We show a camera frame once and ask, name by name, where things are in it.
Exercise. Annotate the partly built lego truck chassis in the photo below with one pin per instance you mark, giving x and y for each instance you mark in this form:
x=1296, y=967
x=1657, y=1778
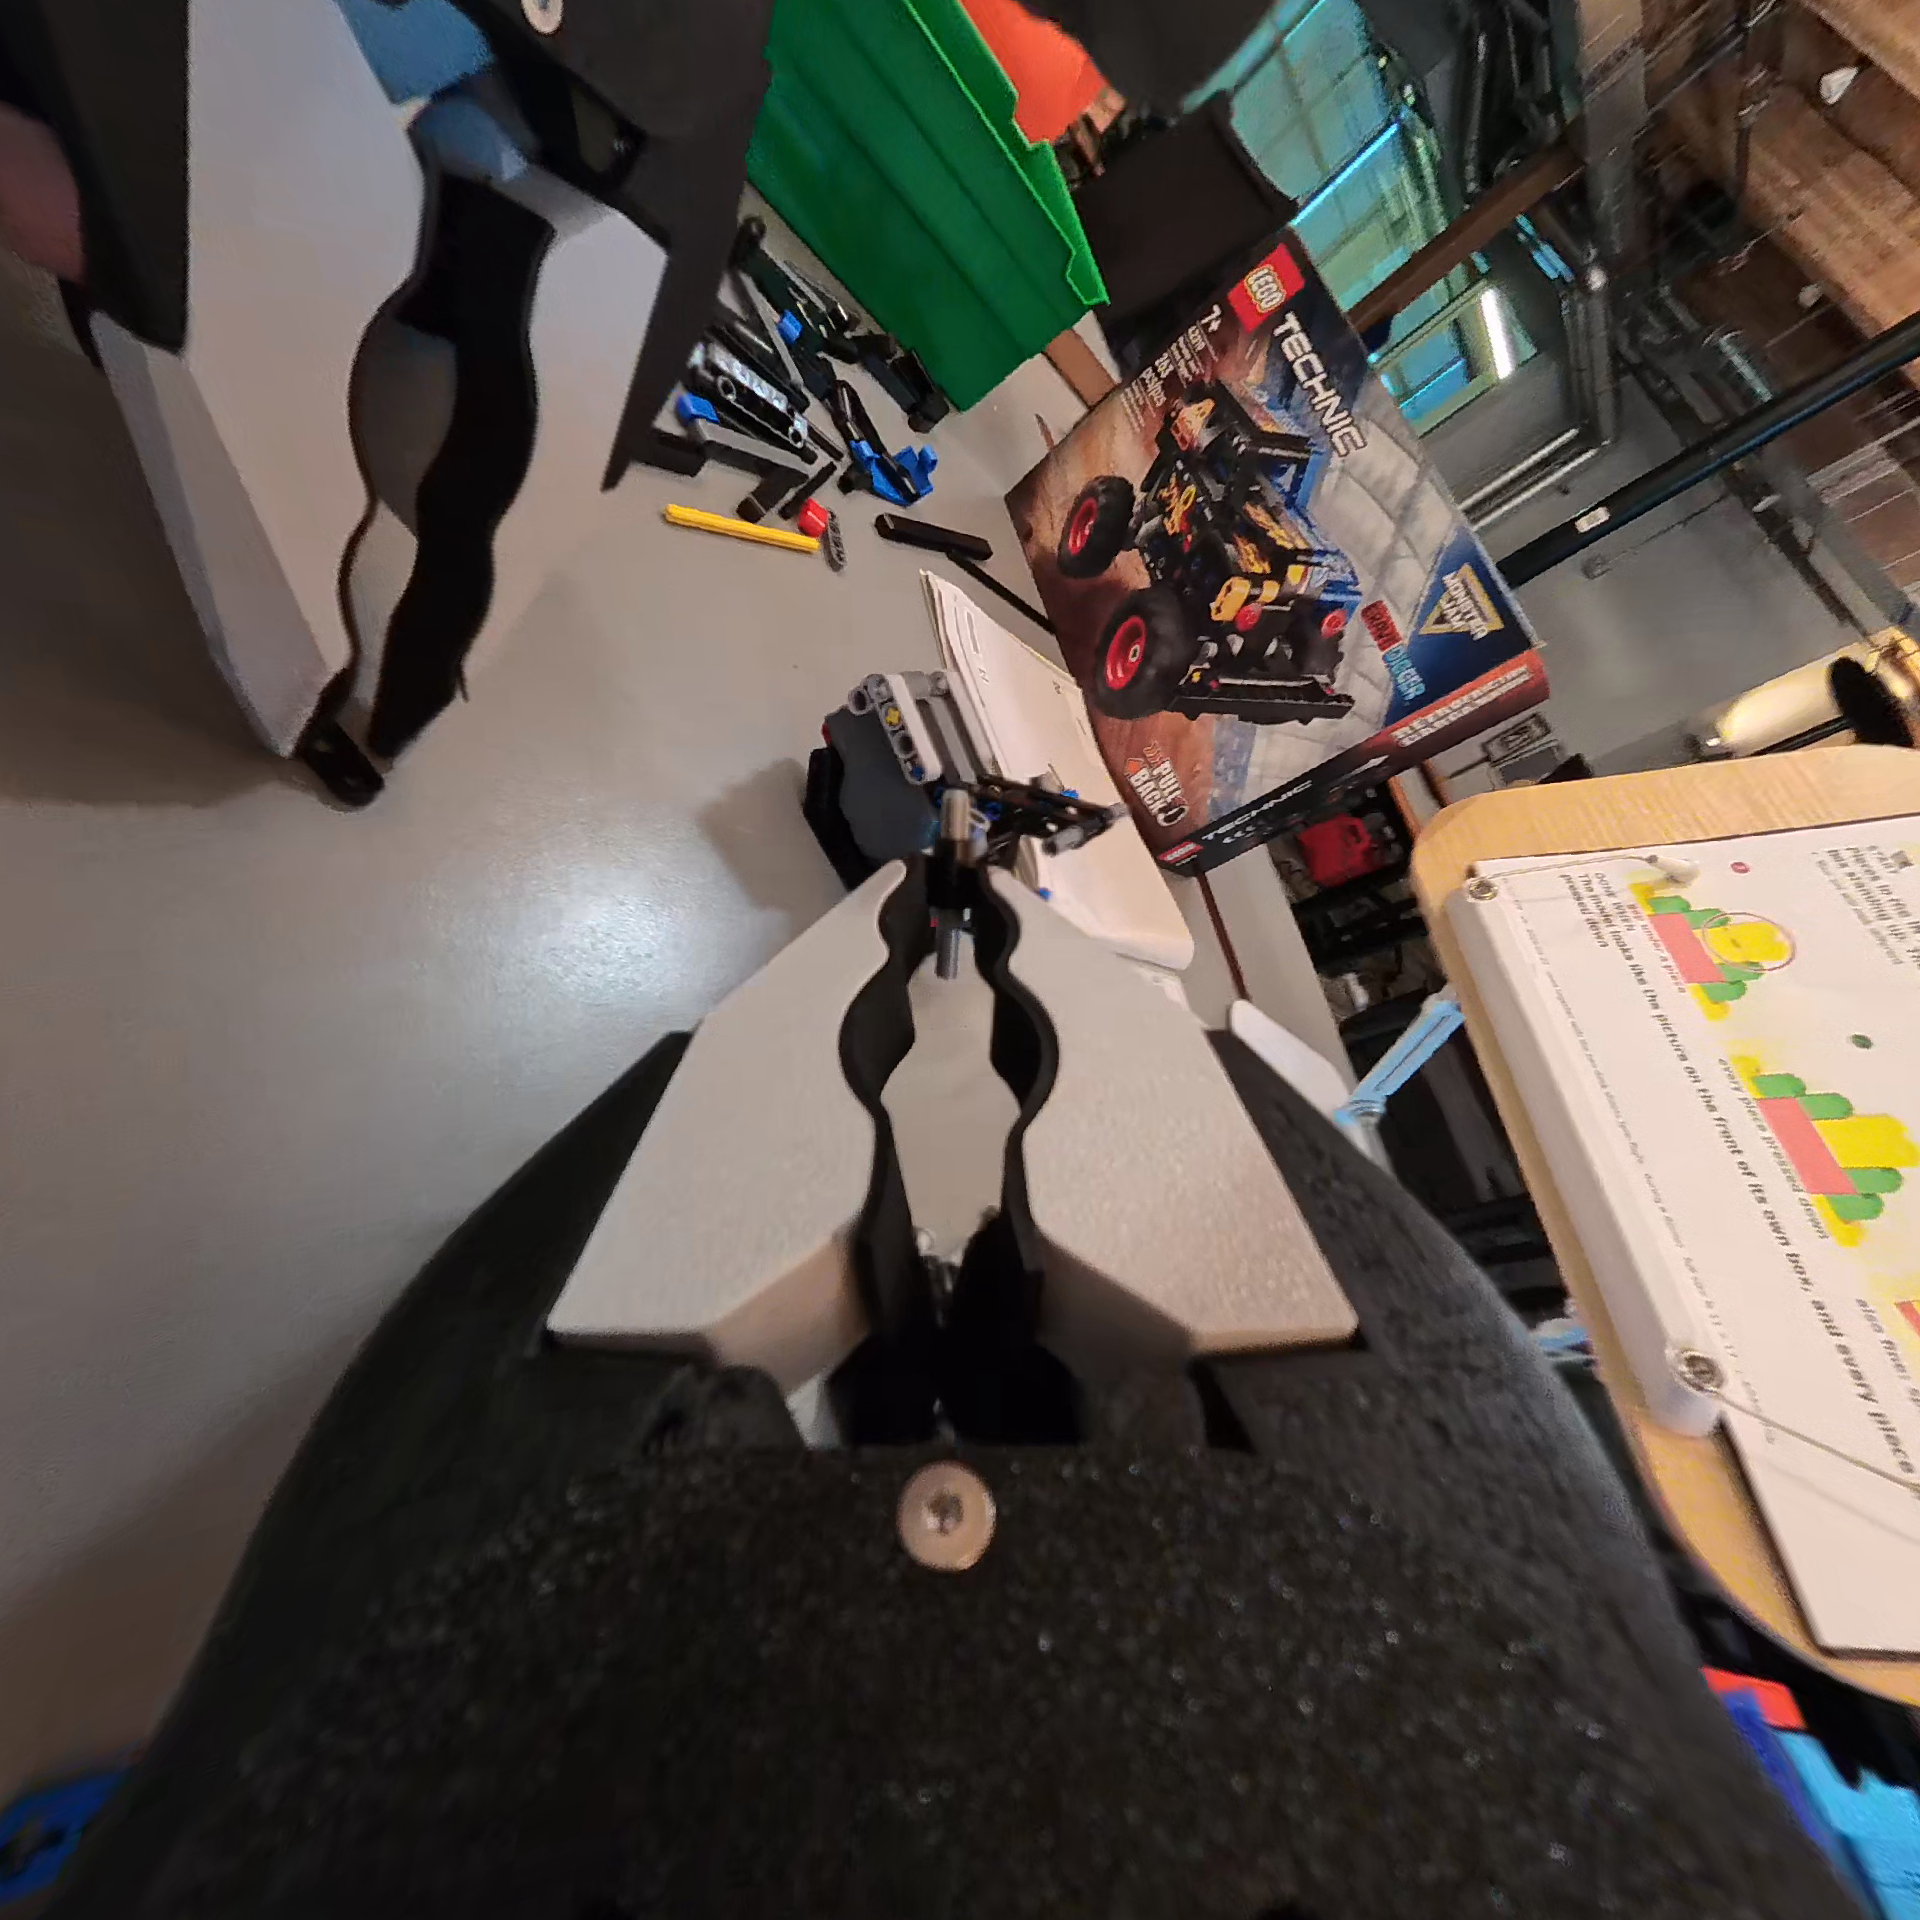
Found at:
x=885, y=763

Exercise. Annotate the yellow lego axle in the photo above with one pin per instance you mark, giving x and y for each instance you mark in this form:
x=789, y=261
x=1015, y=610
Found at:
x=744, y=528

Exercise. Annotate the long thin black axle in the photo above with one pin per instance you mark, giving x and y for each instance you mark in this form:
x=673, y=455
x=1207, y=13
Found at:
x=1002, y=593

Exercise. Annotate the white instruction booklet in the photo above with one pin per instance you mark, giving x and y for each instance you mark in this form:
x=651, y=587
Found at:
x=1049, y=720

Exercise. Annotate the lego set box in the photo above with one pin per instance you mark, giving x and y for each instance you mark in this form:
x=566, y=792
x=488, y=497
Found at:
x=1275, y=570

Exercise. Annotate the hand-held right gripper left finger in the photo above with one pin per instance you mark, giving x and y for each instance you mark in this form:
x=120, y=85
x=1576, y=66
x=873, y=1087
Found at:
x=735, y=1185

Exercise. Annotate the green plastic bin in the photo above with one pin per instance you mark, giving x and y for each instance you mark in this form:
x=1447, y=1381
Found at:
x=931, y=195

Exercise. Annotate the small black lego connector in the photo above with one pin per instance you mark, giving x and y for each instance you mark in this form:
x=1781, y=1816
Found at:
x=341, y=774

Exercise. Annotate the orange plastic bin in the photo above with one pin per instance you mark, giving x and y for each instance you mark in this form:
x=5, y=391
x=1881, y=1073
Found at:
x=1037, y=61

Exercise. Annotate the pile of lego beams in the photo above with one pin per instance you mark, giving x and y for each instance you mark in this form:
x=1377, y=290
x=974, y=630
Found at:
x=763, y=399

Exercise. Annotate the white document stand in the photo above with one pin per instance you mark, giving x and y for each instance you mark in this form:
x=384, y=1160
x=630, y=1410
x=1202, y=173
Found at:
x=1275, y=1050

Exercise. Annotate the blue lego bracket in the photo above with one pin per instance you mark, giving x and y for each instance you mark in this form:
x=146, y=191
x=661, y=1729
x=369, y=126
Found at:
x=893, y=469

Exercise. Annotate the laminated instruction sheet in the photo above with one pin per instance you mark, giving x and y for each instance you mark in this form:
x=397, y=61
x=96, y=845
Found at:
x=1723, y=1200

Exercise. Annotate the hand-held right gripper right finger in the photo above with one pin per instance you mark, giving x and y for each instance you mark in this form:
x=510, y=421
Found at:
x=1170, y=1185

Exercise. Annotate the long black lego bar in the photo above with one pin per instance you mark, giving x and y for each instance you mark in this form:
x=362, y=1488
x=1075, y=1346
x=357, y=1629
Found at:
x=931, y=535

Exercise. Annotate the person's left hand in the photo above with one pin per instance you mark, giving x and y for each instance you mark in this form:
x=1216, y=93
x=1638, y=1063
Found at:
x=32, y=195

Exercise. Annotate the black lego connector grey axles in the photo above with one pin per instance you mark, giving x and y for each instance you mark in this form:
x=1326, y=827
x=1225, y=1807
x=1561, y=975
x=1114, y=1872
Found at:
x=955, y=902

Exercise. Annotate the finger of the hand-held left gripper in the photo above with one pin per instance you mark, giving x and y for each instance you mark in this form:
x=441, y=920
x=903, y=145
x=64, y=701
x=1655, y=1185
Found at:
x=254, y=224
x=600, y=330

